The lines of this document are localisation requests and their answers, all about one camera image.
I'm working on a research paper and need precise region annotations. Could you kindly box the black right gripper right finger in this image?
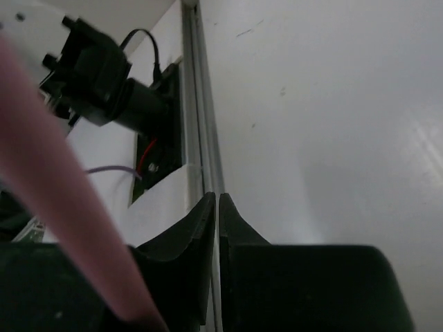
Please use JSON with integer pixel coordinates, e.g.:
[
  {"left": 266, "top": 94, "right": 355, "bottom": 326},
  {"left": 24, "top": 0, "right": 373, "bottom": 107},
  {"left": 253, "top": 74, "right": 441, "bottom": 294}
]
[{"left": 219, "top": 194, "right": 415, "bottom": 331}]

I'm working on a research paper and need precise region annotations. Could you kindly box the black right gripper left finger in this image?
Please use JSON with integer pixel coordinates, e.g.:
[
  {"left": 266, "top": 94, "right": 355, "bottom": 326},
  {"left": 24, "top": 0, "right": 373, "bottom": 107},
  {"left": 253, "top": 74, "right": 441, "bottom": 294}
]
[{"left": 1, "top": 192, "right": 215, "bottom": 331}]

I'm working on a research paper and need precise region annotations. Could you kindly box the pink gaming headset with cable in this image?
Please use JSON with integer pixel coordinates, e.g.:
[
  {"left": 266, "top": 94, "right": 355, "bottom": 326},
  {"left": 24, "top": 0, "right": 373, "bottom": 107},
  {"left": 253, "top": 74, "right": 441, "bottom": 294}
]
[{"left": 1, "top": 40, "right": 168, "bottom": 331}]

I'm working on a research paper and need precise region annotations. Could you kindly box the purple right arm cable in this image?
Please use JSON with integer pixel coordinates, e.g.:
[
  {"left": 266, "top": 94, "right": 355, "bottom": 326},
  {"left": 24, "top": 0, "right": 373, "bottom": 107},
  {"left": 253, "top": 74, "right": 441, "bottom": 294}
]
[{"left": 85, "top": 165, "right": 143, "bottom": 181}]

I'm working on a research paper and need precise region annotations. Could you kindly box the aluminium front rail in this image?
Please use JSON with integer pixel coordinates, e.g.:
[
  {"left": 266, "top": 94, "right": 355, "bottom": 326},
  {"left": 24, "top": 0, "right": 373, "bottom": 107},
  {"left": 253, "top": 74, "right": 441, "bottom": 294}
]
[{"left": 182, "top": 1, "right": 225, "bottom": 331}]

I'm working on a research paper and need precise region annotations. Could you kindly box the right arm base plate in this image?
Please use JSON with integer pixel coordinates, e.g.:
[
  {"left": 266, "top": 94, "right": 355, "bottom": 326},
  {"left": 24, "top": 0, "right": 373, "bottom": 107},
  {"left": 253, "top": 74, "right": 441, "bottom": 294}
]
[{"left": 130, "top": 64, "right": 183, "bottom": 203}]

